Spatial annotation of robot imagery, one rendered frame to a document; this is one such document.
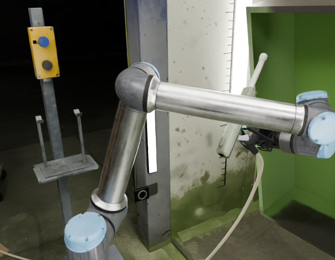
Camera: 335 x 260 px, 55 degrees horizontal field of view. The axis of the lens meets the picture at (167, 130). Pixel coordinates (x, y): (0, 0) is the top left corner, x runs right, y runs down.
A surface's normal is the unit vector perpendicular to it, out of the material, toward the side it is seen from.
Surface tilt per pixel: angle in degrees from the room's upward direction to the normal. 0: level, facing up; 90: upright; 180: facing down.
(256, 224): 0
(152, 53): 90
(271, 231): 0
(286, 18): 90
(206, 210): 90
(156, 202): 90
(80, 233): 5
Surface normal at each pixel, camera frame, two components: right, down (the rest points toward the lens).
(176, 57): 0.51, 0.31
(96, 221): -0.04, -0.90
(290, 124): -0.21, 0.44
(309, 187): -0.78, 0.42
